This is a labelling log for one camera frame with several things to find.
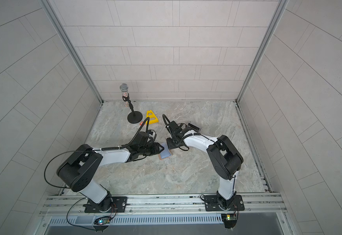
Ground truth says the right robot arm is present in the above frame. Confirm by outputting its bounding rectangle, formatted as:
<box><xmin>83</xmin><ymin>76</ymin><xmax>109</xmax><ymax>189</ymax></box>
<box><xmin>164</xmin><ymin>117</ymin><xmax>244</xmax><ymax>204</ymax></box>

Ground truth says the microphone on black stand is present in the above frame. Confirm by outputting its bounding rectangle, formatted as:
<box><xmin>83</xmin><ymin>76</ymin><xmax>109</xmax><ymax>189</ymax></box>
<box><xmin>120</xmin><ymin>83</ymin><xmax>143</xmax><ymax>124</ymax></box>

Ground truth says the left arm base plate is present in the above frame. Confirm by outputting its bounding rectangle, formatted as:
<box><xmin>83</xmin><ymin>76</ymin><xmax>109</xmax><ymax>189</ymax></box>
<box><xmin>83</xmin><ymin>196</ymin><xmax>128</xmax><ymax>213</ymax></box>

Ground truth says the right circuit board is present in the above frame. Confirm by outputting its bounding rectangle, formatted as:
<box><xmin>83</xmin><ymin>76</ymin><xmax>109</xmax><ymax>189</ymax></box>
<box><xmin>221</xmin><ymin>214</ymin><xmax>238</xmax><ymax>229</ymax></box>

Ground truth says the clear acrylic card stand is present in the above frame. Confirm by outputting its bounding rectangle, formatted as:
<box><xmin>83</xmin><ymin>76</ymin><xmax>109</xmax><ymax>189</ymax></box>
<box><xmin>186</xmin><ymin>123</ymin><xmax>200</xmax><ymax>136</ymax></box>

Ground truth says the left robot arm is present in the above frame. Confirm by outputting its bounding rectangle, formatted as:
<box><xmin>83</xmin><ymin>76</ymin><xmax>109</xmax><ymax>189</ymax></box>
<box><xmin>56</xmin><ymin>131</ymin><xmax>165</xmax><ymax>212</ymax></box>

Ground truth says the yellow triangular plastic block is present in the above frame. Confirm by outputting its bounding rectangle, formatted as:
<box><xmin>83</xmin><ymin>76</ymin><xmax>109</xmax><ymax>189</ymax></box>
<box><xmin>147</xmin><ymin>110</ymin><xmax>159</xmax><ymax>124</ymax></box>

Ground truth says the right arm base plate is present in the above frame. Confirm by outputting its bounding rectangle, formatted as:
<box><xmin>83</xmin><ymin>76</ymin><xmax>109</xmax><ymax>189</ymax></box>
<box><xmin>200</xmin><ymin>194</ymin><xmax>245</xmax><ymax>212</ymax></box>

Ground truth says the left green circuit board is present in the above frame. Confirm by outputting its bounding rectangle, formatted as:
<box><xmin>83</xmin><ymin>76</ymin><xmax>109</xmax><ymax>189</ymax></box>
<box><xmin>94</xmin><ymin>216</ymin><xmax>111</xmax><ymax>226</ymax></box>

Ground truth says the aluminium mounting rail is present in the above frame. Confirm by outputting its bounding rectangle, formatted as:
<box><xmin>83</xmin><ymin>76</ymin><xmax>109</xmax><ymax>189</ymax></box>
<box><xmin>36</xmin><ymin>193</ymin><xmax>287</xmax><ymax>216</ymax></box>

